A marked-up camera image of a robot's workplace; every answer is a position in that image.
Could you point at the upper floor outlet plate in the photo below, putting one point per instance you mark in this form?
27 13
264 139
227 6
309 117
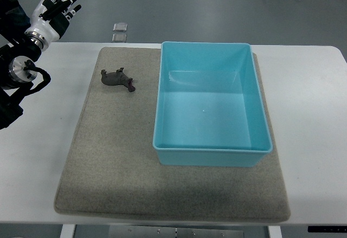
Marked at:
120 27

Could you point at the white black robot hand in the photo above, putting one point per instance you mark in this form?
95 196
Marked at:
50 20

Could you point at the lower floor outlet plate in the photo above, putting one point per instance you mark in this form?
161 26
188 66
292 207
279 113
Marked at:
119 37

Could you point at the brown toy hippo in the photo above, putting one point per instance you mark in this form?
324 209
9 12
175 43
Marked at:
117 78

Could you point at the blue plastic box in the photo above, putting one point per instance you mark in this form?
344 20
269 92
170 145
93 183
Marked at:
210 110

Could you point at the metal table frame bracket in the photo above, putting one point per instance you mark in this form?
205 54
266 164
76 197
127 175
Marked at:
143 231

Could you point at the floor outlet plate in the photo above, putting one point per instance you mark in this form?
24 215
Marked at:
119 37
120 27

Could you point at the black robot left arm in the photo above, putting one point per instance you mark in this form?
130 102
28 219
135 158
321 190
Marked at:
20 77

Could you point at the beige felt mat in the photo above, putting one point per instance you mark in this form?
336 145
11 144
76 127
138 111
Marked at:
112 169

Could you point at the black table control panel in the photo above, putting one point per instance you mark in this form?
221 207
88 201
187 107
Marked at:
327 229

